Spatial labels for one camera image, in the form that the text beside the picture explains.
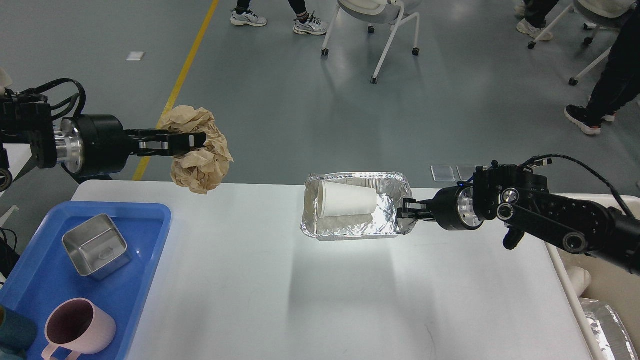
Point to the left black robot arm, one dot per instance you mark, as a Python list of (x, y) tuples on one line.
[(50, 119)]

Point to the pink mug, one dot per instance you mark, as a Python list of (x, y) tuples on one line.
[(81, 327)]

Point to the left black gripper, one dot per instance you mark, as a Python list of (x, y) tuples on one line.
[(96, 146)]

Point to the white paper cup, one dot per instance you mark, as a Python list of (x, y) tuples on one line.
[(337, 199)]

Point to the floor outlet cover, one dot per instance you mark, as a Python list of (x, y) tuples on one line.
[(442, 173), (466, 172)]

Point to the passer-by in grey sneakers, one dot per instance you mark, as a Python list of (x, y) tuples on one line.
[(303, 21)]

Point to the walking person's legs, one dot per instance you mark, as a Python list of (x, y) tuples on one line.
[(618, 83)]

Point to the teal object at tray corner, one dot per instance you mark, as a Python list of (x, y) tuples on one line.
[(17, 334)]

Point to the floor outlet cover left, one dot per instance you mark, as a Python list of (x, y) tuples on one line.
[(442, 173)]

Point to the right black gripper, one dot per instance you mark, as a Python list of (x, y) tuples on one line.
[(452, 208)]

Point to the blue plastic tray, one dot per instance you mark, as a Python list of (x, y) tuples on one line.
[(44, 276)]

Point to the white chair centre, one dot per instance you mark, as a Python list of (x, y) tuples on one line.
[(395, 13)]

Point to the floor outlet cover right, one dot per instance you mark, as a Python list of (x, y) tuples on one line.
[(466, 172)]

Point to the white chair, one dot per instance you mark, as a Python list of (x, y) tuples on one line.
[(610, 14), (395, 13)]

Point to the seated person's feet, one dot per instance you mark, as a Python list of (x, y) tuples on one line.
[(532, 15)]

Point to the white floor label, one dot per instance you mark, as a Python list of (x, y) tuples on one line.
[(135, 56)]

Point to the brown paper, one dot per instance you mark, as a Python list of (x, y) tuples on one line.
[(203, 169)]

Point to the aluminium foil tray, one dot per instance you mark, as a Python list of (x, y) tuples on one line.
[(390, 188)]

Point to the white chair right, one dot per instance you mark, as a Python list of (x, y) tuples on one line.
[(610, 14)]

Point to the white cup in bin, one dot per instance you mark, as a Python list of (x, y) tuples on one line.
[(580, 279)]

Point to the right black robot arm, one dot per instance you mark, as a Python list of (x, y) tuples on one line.
[(515, 195)]

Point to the stainless steel rectangular container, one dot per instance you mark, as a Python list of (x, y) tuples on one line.
[(96, 248)]

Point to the beige plastic bin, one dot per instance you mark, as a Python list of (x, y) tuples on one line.
[(609, 284)]

